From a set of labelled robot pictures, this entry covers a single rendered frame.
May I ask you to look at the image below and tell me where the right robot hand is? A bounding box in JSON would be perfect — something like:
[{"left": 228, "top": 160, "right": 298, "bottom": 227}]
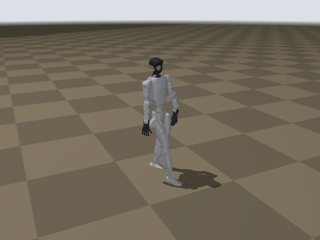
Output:
[{"left": 141, "top": 120, "right": 152, "bottom": 136}]

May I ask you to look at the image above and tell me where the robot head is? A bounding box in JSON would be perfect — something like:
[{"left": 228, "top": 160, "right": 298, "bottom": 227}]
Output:
[{"left": 149, "top": 57, "right": 163, "bottom": 78}]

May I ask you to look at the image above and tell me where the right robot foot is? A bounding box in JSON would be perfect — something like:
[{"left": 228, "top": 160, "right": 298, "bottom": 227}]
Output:
[{"left": 165, "top": 176, "right": 182, "bottom": 186}]

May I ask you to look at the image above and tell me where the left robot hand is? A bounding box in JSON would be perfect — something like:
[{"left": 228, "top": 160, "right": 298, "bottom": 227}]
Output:
[{"left": 170, "top": 109, "right": 179, "bottom": 126}]

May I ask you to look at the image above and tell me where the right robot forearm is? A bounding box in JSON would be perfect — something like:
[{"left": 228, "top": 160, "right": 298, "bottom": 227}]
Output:
[{"left": 143, "top": 101, "right": 151, "bottom": 124}]

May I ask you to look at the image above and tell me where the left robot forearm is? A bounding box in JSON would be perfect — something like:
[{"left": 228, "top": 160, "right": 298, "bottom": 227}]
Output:
[{"left": 170, "top": 95, "right": 179, "bottom": 113}]

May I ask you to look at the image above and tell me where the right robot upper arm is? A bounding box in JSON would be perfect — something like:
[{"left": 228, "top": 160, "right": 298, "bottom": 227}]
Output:
[{"left": 142, "top": 79, "right": 153, "bottom": 107}]

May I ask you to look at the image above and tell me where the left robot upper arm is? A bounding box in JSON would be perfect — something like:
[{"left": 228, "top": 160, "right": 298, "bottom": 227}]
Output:
[{"left": 165, "top": 74, "right": 177, "bottom": 98}]

